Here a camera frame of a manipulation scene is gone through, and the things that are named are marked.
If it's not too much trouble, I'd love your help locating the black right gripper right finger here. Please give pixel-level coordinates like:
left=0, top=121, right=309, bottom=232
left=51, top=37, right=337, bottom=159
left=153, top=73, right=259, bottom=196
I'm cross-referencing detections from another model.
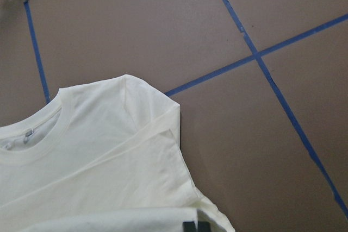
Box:
left=197, top=222, right=211, bottom=232

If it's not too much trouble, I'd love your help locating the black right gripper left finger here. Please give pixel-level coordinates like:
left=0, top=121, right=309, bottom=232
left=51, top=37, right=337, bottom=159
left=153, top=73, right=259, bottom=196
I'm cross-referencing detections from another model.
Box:
left=183, top=221, right=196, bottom=232

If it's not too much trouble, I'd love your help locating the cream long sleeve cat shirt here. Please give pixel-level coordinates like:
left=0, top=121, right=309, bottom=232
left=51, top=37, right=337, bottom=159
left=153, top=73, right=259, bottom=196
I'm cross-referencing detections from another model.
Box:
left=1, top=74, right=233, bottom=231

